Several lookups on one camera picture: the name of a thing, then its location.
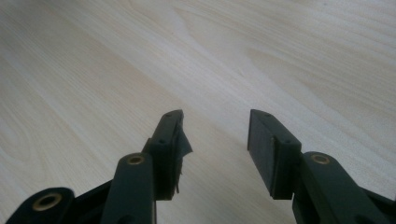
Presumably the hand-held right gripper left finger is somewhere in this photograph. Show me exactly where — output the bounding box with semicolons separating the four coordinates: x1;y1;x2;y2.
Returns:
142;108;193;202

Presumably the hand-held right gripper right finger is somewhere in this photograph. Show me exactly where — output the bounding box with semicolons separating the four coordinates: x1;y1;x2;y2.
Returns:
247;108;303;201

